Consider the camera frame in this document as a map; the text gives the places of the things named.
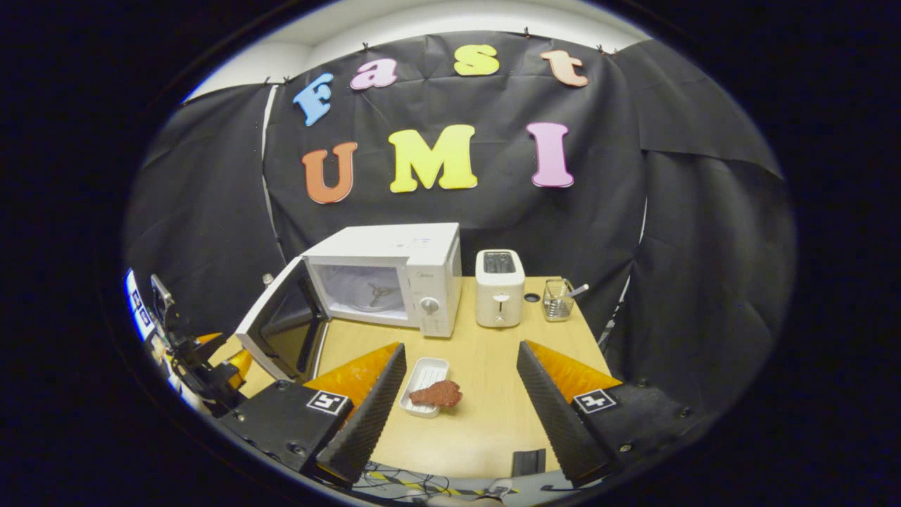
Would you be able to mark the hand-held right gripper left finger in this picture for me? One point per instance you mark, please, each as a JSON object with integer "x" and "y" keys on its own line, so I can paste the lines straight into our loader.
{"x": 369, "y": 415}

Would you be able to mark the white microwave oven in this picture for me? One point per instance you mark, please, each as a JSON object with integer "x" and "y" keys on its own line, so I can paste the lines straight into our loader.
{"x": 394, "y": 243}

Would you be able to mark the white toaster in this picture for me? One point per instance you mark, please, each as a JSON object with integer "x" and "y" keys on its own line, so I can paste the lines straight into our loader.
{"x": 500, "y": 296}

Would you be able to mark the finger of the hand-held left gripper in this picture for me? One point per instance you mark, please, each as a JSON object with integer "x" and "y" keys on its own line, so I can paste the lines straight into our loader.
{"x": 208, "y": 341}
{"x": 238, "y": 366}

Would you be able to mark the small black block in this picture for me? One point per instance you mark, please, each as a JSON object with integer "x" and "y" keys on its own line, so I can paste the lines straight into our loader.
{"x": 528, "y": 462}

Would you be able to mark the white rectangular plastic tray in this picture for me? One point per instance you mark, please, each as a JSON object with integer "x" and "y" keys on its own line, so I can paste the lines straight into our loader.
{"x": 426, "y": 370}

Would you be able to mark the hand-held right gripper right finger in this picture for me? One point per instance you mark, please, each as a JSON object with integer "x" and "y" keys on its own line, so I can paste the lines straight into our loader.
{"x": 552, "y": 415}

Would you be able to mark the black backdrop cloth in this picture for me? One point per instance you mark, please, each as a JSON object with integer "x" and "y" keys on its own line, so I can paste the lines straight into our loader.
{"x": 493, "y": 211}

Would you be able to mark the brown meat piece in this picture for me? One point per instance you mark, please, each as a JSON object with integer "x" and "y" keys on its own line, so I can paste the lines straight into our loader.
{"x": 436, "y": 394}

